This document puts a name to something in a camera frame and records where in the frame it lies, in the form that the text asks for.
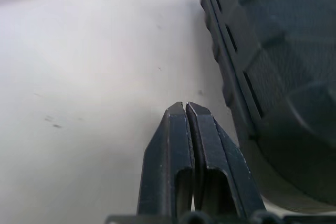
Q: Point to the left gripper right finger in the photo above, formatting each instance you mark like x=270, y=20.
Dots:
x=223, y=161

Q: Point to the black plastic tool case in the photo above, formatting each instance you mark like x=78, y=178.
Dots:
x=288, y=51

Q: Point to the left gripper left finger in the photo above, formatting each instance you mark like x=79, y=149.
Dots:
x=162, y=161

